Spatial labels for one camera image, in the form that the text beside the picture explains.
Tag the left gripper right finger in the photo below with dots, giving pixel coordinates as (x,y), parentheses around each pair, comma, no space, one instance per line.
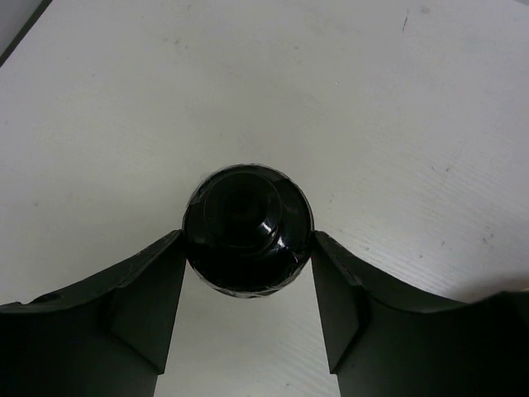
(384,337)

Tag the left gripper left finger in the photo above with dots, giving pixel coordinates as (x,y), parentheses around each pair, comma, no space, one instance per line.
(106,335)

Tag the black knob cap salt bottle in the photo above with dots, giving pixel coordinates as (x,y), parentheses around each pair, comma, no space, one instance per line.
(247,231)

